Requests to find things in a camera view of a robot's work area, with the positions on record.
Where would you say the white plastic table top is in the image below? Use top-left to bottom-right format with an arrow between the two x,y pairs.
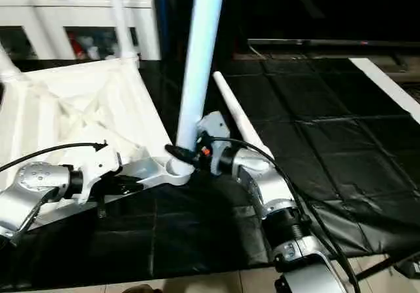
0,57 -> 198,232

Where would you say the white plastic table leg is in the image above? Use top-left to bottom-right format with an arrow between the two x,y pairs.
171,0 -> 228,176
0,43 -> 22,85
211,71 -> 274,160
107,0 -> 140,68

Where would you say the black work mat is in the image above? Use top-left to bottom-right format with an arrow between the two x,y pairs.
0,56 -> 420,290

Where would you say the red bottle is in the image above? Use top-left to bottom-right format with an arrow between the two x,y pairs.
72,35 -> 85,59

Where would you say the white glass-door cabinet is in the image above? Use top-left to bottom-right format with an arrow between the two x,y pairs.
0,0 -> 162,62

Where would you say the white edge strip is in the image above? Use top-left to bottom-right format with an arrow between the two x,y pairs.
348,57 -> 420,125

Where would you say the black metal stand tube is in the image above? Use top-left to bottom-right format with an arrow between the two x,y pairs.
358,252 -> 420,282

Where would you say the black metal rail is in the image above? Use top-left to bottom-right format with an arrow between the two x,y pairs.
247,38 -> 420,52

